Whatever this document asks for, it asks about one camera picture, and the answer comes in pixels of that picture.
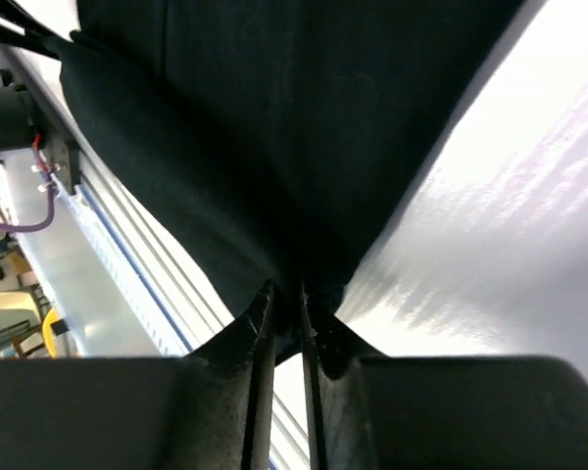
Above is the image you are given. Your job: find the black t-shirt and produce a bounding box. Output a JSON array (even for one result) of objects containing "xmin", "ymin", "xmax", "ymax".
[{"xmin": 46, "ymin": 1, "xmax": 523, "ymax": 361}]

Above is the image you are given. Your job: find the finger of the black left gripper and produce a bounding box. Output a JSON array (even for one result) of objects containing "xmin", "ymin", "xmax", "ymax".
[{"xmin": 0, "ymin": 0, "xmax": 68, "ymax": 59}]

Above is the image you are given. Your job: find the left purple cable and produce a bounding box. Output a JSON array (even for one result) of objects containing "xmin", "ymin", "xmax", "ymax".
[{"xmin": 0, "ymin": 188, "xmax": 58, "ymax": 234}]

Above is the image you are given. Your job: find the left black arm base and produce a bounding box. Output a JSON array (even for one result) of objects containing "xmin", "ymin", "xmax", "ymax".
[{"xmin": 43, "ymin": 132, "xmax": 80, "ymax": 195}]

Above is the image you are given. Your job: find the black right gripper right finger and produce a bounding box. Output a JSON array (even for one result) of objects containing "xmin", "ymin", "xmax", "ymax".
[{"xmin": 300, "ymin": 289, "xmax": 588, "ymax": 469}]

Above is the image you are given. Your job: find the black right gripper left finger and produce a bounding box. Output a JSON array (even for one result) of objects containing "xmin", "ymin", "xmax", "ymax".
[{"xmin": 0, "ymin": 283, "xmax": 276, "ymax": 469}]

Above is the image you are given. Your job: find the aluminium mounting rail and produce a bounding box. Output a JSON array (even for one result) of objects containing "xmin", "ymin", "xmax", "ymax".
[{"xmin": 0, "ymin": 43, "xmax": 310, "ymax": 470}]

